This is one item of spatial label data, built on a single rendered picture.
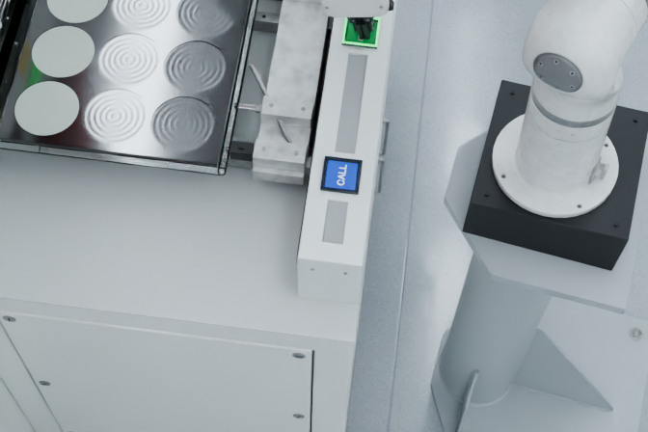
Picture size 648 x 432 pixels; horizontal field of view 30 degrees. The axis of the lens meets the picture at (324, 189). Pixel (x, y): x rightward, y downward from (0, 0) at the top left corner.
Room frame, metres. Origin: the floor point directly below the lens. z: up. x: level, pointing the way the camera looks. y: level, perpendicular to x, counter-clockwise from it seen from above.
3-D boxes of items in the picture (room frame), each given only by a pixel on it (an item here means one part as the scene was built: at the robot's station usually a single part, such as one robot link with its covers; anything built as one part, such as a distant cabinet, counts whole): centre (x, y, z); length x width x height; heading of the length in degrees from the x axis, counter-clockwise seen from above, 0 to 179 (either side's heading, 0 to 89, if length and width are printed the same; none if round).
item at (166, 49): (1.10, 0.32, 0.90); 0.34 x 0.34 x 0.01; 85
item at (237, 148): (0.94, 0.13, 0.90); 0.04 x 0.02 x 0.03; 85
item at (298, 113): (1.01, 0.06, 0.89); 0.08 x 0.03 x 0.03; 85
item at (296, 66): (1.09, 0.06, 0.87); 0.36 x 0.08 x 0.03; 175
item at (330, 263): (1.00, -0.04, 0.89); 0.55 x 0.09 x 0.14; 175
